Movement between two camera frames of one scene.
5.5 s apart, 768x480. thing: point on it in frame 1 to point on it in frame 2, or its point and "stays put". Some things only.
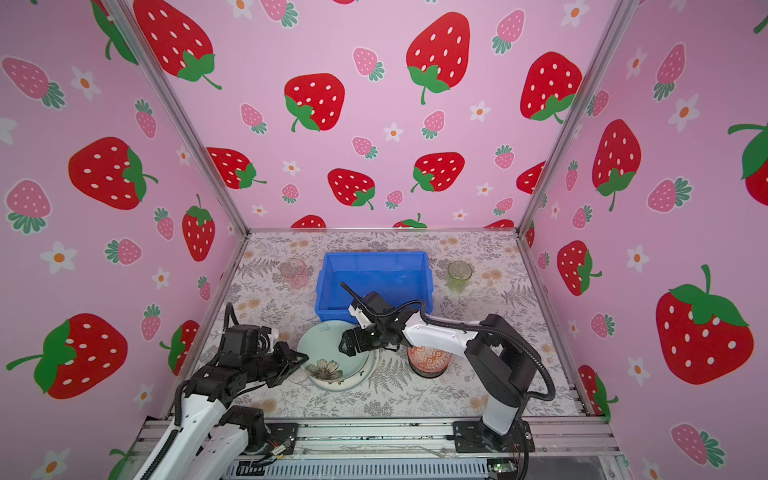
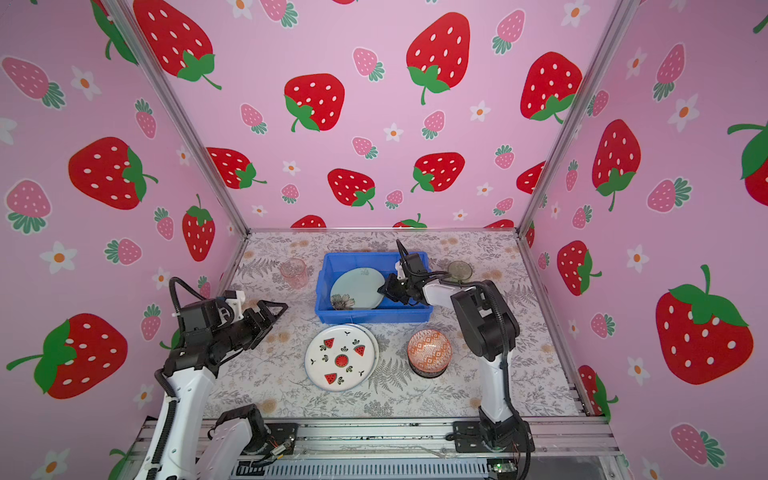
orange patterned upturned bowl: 428,363 stays put
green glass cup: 458,274 stays put
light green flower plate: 326,362 to 357,289
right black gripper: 357,343 to 387,289
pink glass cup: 296,272 stays put
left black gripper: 287,354 to 257,326
